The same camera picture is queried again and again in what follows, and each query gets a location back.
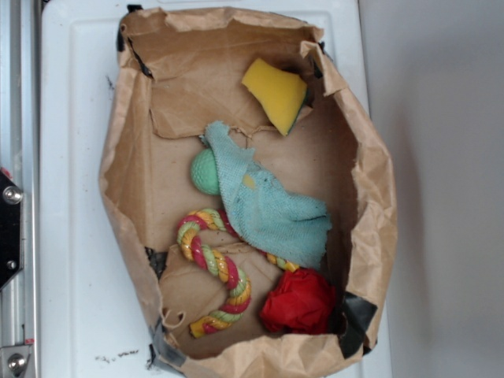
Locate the multicolour rope toy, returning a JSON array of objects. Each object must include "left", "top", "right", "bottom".
[{"left": 176, "top": 208, "right": 300, "bottom": 339}]

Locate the light blue cloth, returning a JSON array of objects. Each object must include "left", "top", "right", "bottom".
[{"left": 204, "top": 121, "right": 332, "bottom": 270}]

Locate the red paper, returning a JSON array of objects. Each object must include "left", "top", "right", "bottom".
[{"left": 259, "top": 269, "right": 336, "bottom": 335}]

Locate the black metal bracket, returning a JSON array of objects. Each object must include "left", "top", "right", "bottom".
[{"left": 0, "top": 167, "right": 24, "bottom": 290}]

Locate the aluminium frame rail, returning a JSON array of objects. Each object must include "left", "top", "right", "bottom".
[{"left": 1, "top": 1, "right": 43, "bottom": 377}]

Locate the yellow green sponge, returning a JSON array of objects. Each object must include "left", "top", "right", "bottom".
[{"left": 242, "top": 58, "right": 308, "bottom": 136}]

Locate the green golf ball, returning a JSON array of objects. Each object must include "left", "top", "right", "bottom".
[{"left": 190, "top": 149, "right": 220, "bottom": 195}]

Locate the white plastic tray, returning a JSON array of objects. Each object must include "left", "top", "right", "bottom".
[{"left": 38, "top": 0, "right": 395, "bottom": 378}]

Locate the brown paper bag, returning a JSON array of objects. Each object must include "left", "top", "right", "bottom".
[{"left": 99, "top": 7, "right": 398, "bottom": 377}]

